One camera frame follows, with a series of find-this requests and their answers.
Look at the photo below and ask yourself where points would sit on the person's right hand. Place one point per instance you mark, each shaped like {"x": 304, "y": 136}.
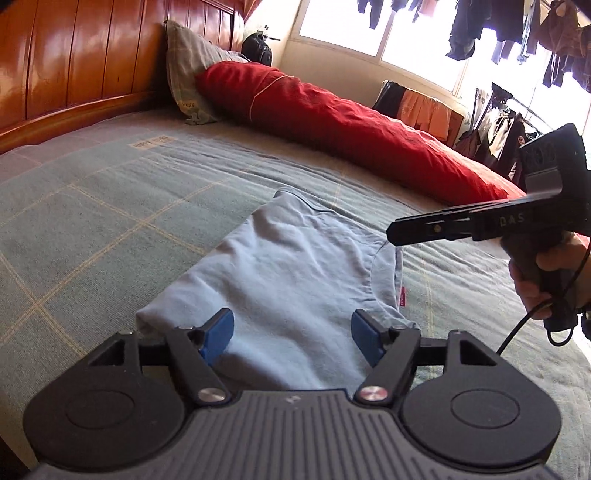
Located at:
{"x": 565, "y": 256}

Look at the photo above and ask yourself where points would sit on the wooden headboard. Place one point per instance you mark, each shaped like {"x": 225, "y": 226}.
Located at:
{"x": 69, "y": 60}

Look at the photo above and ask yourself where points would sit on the red duvet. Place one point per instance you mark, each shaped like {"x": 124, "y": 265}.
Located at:
{"x": 346, "y": 124}

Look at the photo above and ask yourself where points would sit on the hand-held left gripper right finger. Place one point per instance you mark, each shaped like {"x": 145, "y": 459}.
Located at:
{"x": 364, "y": 339}

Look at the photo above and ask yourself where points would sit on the light blue long-sleeve shirt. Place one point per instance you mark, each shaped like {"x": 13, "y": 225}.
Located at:
{"x": 286, "y": 277}

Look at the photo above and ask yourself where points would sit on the metal clothes rack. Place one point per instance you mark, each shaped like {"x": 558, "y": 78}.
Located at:
{"x": 531, "y": 110}

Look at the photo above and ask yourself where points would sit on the dark jackets on rack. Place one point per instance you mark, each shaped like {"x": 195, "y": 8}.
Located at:
{"x": 498, "y": 138}

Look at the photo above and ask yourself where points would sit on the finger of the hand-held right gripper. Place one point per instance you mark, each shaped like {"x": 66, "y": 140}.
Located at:
{"x": 425, "y": 228}

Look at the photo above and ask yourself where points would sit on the grey pillow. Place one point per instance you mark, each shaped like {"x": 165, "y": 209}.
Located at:
{"x": 184, "y": 60}

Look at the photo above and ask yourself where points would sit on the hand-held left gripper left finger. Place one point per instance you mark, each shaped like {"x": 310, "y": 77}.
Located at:
{"x": 217, "y": 337}

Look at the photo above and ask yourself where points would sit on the row of dark hanging laundry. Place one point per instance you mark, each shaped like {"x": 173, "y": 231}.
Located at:
{"x": 466, "y": 27}

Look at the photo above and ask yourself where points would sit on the black backpack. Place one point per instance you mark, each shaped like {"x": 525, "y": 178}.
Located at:
{"x": 257, "y": 48}

